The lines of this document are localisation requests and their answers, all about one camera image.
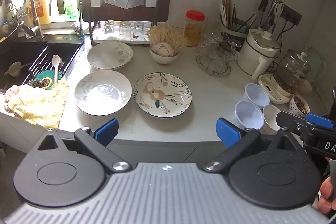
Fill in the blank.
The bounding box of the translucent plastic bowl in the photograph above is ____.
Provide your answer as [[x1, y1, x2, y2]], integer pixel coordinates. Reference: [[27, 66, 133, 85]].
[[234, 100, 264, 130], [243, 83, 270, 110]]

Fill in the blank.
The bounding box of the person's right hand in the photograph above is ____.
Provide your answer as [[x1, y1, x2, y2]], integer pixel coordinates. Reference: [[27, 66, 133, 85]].
[[317, 158, 335, 215]]

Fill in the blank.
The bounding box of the patterned bowl with dregs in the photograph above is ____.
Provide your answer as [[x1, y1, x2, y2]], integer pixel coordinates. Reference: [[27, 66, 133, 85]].
[[289, 94, 310, 118]]

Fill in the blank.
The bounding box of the yellow dish cloth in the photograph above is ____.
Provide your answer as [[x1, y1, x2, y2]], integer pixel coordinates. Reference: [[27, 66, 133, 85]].
[[5, 79, 69, 129]]

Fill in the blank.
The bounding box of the glass health kettle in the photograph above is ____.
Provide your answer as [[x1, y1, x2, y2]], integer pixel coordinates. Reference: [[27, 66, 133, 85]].
[[258, 50, 311, 105]]

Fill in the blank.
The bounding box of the floral bunny plate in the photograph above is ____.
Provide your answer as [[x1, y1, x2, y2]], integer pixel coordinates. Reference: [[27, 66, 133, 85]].
[[133, 72, 193, 119]]

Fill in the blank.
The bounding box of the teal flower sink mat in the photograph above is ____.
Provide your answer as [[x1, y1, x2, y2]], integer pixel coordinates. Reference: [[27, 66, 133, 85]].
[[35, 70, 55, 90]]

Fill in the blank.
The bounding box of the white rice cooker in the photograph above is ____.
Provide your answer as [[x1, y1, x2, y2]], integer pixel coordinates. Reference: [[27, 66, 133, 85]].
[[237, 29, 280, 80]]

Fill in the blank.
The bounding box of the steel wool scrubber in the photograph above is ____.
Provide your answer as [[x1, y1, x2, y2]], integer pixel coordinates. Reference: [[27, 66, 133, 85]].
[[27, 78, 45, 88]]

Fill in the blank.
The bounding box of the white ceramic spoon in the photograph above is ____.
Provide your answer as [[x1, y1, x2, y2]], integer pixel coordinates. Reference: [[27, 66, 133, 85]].
[[52, 54, 61, 85]]

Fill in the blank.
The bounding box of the black sink drain rack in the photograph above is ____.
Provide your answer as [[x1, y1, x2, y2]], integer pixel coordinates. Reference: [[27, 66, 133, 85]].
[[23, 40, 84, 83]]

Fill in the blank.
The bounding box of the chopstick holder with chopsticks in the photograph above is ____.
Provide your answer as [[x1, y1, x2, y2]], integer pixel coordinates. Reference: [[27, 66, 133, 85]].
[[219, 0, 257, 43]]

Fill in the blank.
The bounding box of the upturned drinking glass left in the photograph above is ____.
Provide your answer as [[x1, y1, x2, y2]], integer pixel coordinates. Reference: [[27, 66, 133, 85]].
[[104, 20, 114, 34]]

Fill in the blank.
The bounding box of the upturned drinking glass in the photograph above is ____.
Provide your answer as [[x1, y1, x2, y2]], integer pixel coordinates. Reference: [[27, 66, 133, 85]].
[[120, 21, 131, 38], [133, 21, 144, 37], [104, 20, 114, 34]]

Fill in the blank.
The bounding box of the upturned drinking glass middle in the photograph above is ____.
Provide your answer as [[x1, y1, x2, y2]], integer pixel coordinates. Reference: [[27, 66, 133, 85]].
[[120, 21, 131, 38]]

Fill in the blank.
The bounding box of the red-lid glass jar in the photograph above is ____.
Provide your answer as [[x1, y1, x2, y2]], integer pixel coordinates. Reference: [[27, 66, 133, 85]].
[[183, 10, 206, 47]]

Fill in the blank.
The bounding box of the upturned drinking glass right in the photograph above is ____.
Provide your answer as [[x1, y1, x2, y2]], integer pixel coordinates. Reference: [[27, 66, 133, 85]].
[[133, 21, 144, 37]]

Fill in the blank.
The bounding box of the bowl with garlic and noodles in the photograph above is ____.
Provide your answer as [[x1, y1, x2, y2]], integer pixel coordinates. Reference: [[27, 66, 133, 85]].
[[146, 24, 190, 66]]

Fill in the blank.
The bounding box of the large chrome faucet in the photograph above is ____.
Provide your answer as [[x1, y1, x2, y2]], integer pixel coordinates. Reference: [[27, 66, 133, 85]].
[[0, 0, 45, 41]]

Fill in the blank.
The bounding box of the green detergent bottle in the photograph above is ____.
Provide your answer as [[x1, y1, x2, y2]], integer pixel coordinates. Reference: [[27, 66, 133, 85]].
[[63, 0, 77, 16]]

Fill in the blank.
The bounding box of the black dish rack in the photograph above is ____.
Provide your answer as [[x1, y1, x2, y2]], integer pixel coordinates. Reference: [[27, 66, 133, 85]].
[[81, 0, 161, 47]]

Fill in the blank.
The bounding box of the wire rack with glasses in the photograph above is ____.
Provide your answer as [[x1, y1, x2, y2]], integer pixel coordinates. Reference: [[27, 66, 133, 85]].
[[196, 32, 242, 77]]

